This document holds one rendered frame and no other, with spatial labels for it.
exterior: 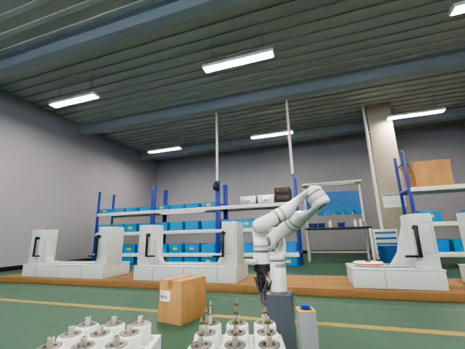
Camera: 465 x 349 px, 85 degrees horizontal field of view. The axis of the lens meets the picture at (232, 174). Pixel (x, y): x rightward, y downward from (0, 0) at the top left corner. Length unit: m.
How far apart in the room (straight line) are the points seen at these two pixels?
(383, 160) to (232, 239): 5.25
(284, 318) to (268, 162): 8.59
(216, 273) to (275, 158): 7.15
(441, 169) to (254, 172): 5.91
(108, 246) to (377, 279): 3.46
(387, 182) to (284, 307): 6.18
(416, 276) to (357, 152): 7.12
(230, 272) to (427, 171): 4.43
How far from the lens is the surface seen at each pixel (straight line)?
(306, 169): 9.65
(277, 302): 1.56
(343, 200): 7.07
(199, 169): 10.73
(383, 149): 7.66
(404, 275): 3.14
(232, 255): 3.26
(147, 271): 3.75
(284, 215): 1.22
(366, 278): 3.08
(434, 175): 6.23
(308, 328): 1.23
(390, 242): 6.52
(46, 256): 5.33
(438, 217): 6.07
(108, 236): 4.25
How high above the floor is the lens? 0.62
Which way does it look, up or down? 14 degrees up
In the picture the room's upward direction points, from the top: 1 degrees counter-clockwise
